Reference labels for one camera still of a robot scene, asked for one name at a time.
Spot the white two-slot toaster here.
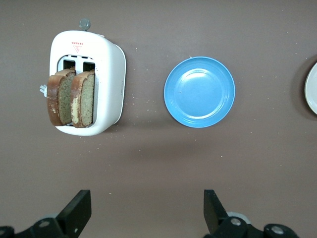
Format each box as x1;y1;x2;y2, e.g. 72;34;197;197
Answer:
39;18;127;137

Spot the blue plate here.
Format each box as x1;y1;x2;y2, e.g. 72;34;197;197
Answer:
163;56;236;128

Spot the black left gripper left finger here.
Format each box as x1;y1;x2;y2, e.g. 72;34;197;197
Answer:
0;189;92;238

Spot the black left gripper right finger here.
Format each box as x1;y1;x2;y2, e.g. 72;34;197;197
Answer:
204;189;298;238

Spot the brown bread slice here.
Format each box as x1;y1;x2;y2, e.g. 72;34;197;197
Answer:
70;69;96;129
47;68;76;127

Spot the beige plate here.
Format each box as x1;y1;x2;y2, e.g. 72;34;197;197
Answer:
304;61;317;115

